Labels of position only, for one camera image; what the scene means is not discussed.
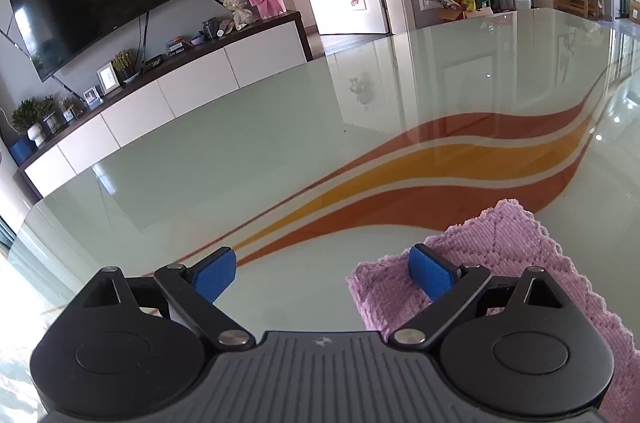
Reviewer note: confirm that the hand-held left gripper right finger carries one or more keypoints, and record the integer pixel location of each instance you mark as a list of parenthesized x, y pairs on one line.
[(430, 277)]

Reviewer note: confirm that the black flat device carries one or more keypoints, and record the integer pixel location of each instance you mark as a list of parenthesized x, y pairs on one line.
[(153, 63)]

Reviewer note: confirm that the stack of books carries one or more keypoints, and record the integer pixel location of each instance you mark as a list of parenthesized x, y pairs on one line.
[(174, 45)]

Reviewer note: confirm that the blue box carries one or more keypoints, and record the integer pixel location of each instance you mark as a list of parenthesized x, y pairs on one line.
[(20, 152)]

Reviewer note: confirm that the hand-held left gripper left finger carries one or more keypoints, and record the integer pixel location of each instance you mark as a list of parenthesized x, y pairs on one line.
[(215, 277)]

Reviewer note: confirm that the green plant in white pot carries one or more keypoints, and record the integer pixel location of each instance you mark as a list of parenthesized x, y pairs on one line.
[(31, 110)]

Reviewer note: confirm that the large white photo frame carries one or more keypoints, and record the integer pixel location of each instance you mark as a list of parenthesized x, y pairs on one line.
[(108, 79)]

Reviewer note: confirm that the wrapped flower bouquet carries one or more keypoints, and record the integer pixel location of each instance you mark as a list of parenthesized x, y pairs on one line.
[(237, 5)]

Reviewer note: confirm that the yellow-green plant in vase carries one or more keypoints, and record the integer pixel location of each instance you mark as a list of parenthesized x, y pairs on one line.
[(125, 63)]

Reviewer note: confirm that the white television cabinet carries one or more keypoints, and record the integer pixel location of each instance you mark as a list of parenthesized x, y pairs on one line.
[(150, 103)]

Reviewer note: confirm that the white standing air conditioner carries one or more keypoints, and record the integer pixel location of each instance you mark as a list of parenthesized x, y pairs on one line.
[(10, 193)]

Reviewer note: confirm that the dark jar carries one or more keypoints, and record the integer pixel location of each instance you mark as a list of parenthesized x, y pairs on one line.
[(210, 28)]

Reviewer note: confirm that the small photo frame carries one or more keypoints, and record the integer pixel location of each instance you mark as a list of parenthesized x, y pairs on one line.
[(91, 96)]

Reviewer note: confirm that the small potted plant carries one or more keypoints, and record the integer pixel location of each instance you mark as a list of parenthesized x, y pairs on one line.
[(70, 110)]

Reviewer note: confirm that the cardboard box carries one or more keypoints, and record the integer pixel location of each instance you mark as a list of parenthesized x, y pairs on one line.
[(450, 14)]

